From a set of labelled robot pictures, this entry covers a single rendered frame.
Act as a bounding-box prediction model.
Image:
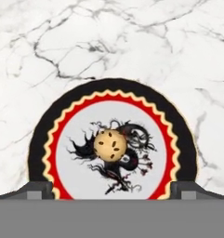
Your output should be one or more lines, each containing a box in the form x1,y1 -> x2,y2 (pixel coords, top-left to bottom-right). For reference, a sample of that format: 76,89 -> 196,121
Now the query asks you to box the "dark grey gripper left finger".
0,181 -> 54,200

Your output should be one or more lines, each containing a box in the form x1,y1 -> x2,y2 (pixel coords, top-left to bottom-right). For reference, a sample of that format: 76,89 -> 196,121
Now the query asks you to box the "chocolate chip cookie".
93,128 -> 128,163

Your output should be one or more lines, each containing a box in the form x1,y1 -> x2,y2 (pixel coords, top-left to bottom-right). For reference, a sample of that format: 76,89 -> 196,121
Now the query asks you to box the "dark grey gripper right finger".
170,180 -> 224,200

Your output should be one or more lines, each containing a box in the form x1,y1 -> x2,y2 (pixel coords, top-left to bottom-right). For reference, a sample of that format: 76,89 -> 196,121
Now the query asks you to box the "black red dragon plate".
27,77 -> 198,200

